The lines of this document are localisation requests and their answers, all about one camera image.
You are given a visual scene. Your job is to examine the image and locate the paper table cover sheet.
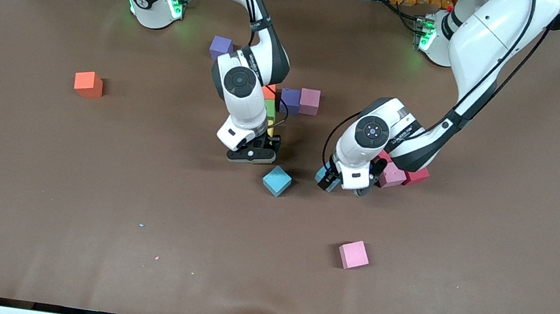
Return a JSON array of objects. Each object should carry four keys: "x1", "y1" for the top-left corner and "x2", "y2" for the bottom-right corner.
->
[{"x1": 0, "y1": 0, "x2": 560, "y2": 314}]

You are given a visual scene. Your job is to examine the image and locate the purple foam cube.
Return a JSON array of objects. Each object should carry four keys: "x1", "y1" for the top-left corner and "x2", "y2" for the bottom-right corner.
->
[
  {"x1": 279, "y1": 87, "x2": 302, "y2": 116},
  {"x1": 208, "y1": 35, "x2": 235, "y2": 63}
]

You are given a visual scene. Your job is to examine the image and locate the dented pink foam cube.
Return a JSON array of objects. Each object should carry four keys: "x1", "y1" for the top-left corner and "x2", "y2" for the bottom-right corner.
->
[{"x1": 377, "y1": 160, "x2": 409, "y2": 191}]

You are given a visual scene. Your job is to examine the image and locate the blue foam cube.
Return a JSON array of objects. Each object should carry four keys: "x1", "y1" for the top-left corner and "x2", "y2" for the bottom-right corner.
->
[
  {"x1": 260, "y1": 164, "x2": 294, "y2": 199},
  {"x1": 313, "y1": 165, "x2": 343, "y2": 194}
]

